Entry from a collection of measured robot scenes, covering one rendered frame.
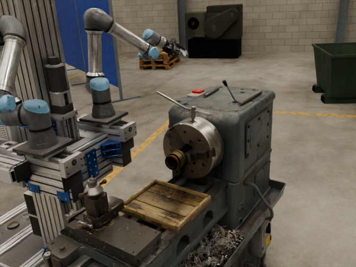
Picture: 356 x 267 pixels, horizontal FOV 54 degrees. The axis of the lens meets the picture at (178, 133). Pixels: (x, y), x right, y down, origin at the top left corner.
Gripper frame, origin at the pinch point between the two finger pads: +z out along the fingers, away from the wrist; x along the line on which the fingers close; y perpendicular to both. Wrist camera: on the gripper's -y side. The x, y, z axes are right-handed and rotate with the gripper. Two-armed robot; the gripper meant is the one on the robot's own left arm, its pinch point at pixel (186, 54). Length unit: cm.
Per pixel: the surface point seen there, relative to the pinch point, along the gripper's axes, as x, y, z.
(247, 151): 27, 84, 23
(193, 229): 11, 130, -4
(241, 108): 40, 68, 7
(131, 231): 19, 141, -43
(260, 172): 13, 84, 50
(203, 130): 32, 87, -14
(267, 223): -5, 107, 73
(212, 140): 32, 91, -9
